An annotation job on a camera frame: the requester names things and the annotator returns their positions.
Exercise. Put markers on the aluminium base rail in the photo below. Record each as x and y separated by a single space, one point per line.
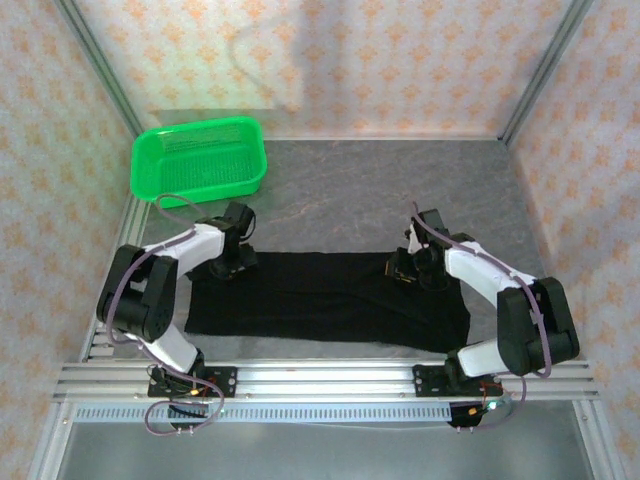
325 380

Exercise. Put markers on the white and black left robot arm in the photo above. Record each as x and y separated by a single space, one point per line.
195 245

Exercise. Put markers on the green plastic mesh basket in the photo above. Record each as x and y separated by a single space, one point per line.
200 165

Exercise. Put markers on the black t-shirt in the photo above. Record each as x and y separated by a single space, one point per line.
325 305

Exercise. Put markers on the grey metal sheet panel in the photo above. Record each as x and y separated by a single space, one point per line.
325 455

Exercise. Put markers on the aluminium frame post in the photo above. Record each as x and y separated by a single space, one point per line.
101 65
546 65

